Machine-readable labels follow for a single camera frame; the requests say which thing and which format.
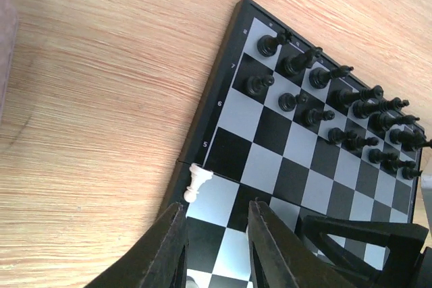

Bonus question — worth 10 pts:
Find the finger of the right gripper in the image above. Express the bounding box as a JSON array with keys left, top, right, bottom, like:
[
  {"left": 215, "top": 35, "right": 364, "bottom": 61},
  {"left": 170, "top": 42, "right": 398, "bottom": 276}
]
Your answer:
[{"left": 300, "top": 214, "right": 429, "bottom": 283}]

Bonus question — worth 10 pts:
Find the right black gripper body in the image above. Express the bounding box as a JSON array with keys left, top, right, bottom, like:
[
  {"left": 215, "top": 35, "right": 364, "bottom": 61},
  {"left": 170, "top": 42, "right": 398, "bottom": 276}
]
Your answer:
[{"left": 408, "top": 247, "right": 432, "bottom": 288}]

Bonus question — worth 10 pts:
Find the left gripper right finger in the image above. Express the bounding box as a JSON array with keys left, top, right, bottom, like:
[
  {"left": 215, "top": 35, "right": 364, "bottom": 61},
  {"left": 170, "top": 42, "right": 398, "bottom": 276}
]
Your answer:
[{"left": 247, "top": 200, "right": 353, "bottom": 287}]

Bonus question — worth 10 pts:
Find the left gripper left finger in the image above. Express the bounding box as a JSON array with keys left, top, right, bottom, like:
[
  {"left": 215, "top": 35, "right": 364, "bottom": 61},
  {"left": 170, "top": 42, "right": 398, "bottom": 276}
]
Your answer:
[{"left": 86, "top": 202, "right": 188, "bottom": 288}]

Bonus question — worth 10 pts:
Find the folding magnetic chess board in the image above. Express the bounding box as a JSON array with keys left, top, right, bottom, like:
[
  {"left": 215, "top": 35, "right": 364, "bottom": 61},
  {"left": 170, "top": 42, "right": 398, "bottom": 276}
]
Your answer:
[{"left": 162, "top": 0, "right": 421, "bottom": 287}]

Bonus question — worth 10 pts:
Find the black pawn g7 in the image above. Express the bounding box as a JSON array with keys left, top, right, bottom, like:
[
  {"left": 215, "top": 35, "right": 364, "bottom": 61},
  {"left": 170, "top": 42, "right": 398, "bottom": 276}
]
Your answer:
[{"left": 383, "top": 159, "right": 416, "bottom": 173}]

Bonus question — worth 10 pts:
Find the black pawn f7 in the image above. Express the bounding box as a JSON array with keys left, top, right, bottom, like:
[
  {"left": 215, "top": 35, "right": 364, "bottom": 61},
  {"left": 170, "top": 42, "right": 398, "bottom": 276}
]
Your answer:
[{"left": 368, "top": 148, "right": 398, "bottom": 164}]

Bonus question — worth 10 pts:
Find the lone fallen white pawn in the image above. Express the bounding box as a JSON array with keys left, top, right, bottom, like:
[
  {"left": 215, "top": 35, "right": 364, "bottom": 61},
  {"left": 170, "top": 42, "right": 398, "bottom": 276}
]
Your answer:
[{"left": 184, "top": 163, "right": 213, "bottom": 203}]

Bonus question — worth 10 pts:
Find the black rook h8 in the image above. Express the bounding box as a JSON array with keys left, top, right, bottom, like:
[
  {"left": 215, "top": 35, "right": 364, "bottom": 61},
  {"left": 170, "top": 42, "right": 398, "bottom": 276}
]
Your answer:
[{"left": 402, "top": 136, "right": 431, "bottom": 152}]

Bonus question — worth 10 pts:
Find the black knight g8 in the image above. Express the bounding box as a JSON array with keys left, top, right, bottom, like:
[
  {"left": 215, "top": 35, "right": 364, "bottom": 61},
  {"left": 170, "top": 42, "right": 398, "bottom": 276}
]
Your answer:
[{"left": 389, "top": 129, "right": 425, "bottom": 144}]

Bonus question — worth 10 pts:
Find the black pawn e7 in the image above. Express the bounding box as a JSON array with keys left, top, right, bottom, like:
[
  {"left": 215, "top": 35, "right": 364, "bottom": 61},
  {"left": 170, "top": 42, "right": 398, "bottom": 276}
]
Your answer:
[{"left": 346, "top": 136, "right": 379, "bottom": 151}]

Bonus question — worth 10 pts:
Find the black bishop f8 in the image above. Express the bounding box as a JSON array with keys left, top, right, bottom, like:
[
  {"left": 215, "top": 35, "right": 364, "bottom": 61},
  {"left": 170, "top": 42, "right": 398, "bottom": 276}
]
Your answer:
[{"left": 370, "top": 113, "right": 420, "bottom": 132}]

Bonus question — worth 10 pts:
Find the black pawn d7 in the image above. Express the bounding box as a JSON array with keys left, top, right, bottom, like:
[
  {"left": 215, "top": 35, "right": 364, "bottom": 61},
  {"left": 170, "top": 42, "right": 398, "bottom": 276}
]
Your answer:
[{"left": 327, "top": 127, "right": 357, "bottom": 144}]

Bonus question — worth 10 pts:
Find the black king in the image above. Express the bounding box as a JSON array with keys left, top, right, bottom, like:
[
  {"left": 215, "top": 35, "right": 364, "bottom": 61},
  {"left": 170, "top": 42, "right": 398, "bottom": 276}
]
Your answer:
[{"left": 352, "top": 97, "right": 410, "bottom": 119}]

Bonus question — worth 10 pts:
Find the black pawn c7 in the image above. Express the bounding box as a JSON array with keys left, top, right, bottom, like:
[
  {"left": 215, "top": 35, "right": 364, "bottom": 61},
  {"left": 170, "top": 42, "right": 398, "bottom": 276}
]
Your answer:
[{"left": 302, "top": 109, "right": 335, "bottom": 126}]

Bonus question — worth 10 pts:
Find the black pawn b7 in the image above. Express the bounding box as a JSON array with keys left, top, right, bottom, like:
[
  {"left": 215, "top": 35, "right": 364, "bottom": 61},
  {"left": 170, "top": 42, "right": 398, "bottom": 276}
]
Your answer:
[{"left": 278, "top": 92, "right": 308, "bottom": 112}]

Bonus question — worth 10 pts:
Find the black queen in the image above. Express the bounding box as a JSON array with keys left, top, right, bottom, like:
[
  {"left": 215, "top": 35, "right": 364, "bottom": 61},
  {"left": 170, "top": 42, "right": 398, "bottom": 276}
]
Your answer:
[{"left": 332, "top": 85, "right": 384, "bottom": 107}]

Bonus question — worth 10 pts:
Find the black pawn a7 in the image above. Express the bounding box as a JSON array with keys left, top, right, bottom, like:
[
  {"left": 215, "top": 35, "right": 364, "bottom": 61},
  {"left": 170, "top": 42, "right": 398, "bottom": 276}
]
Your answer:
[{"left": 246, "top": 75, "right": 275, "bottom": 96}]

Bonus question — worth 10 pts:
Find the black bishop c8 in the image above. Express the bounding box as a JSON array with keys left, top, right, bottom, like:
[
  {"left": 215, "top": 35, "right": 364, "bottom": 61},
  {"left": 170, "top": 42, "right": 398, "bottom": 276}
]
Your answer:
[{"left": 308, "top": 65, "right": 354, "bottom": 89}]

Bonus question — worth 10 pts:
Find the black knight b8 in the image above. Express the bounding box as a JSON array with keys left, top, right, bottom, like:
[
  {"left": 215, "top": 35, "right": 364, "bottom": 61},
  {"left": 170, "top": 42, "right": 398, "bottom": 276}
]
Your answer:
[{"left": 282, "top": 47, "right": 323, "bottom": 76}]

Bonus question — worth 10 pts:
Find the black rook a8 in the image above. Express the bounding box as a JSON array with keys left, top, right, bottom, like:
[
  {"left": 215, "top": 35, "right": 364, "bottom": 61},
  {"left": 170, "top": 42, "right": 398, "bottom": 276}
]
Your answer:
[{"left": 256, "top": 30, "right": 293, "bottom": 57}]

